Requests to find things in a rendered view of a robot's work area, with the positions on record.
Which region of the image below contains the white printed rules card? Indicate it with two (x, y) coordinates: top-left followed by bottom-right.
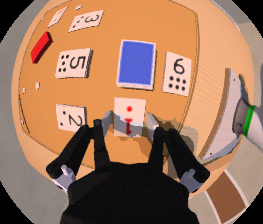
(47, 6), (68, 28)

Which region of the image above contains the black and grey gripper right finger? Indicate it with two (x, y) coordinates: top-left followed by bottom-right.
(140, 113), (210, 196)

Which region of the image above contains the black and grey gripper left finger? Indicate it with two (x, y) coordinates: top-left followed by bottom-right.
(46, 111), (118, 196)

